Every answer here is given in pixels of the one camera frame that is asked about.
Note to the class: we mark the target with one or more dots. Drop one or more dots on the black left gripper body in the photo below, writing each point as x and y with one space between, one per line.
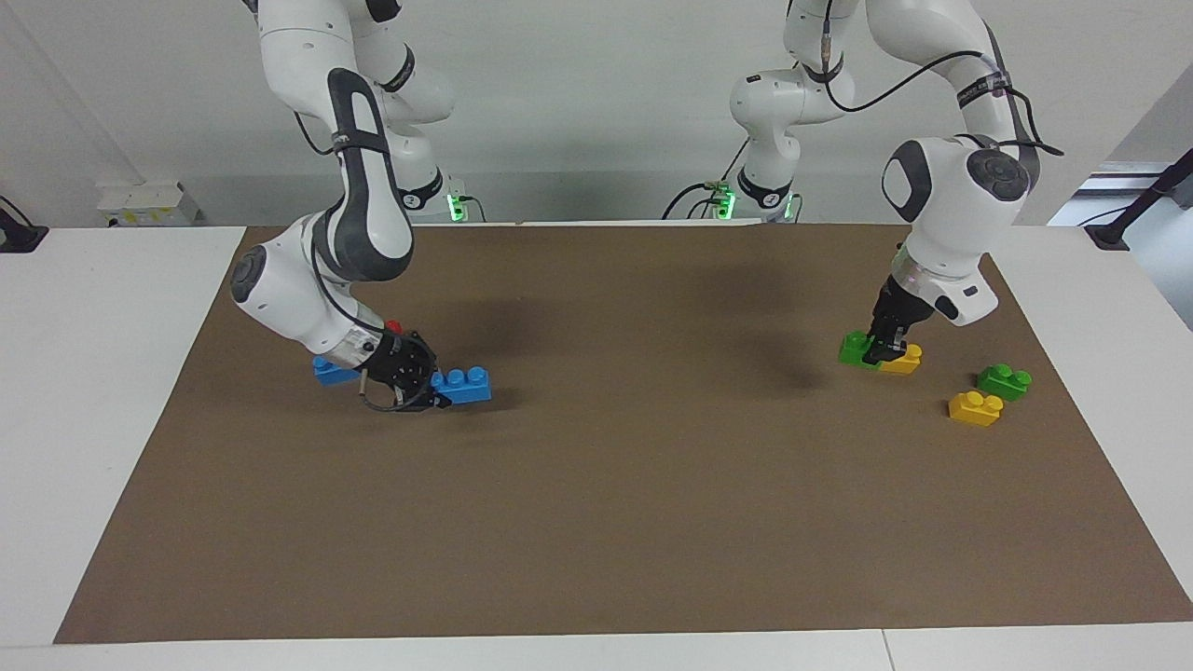
897 312

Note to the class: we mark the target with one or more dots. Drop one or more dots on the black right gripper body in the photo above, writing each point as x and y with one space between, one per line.
403 368

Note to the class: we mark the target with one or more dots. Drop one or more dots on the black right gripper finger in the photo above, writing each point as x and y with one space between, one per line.
442 399

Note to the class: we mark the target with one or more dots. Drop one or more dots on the green two-stud toy block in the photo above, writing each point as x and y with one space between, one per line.
851 350
1003 384

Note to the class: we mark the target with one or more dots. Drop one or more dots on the blue three-stud toy block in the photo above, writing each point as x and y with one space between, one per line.
328 372
469 386

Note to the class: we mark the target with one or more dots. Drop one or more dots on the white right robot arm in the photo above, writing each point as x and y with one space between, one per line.
298 289

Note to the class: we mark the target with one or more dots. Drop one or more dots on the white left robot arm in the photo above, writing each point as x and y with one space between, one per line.
951 205

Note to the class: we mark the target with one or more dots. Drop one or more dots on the yellow two-stud toy block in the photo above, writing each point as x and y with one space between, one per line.
974 411
909 363

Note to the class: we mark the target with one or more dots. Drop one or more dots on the brown paper mat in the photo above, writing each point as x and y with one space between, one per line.
596 513

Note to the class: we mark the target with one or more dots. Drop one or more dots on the black stand with clamp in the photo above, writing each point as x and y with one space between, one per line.
1142 200

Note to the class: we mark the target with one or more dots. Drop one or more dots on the black table clamp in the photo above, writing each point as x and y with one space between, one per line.
20 238

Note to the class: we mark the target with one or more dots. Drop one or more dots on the white wall box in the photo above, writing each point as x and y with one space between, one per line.
149 205

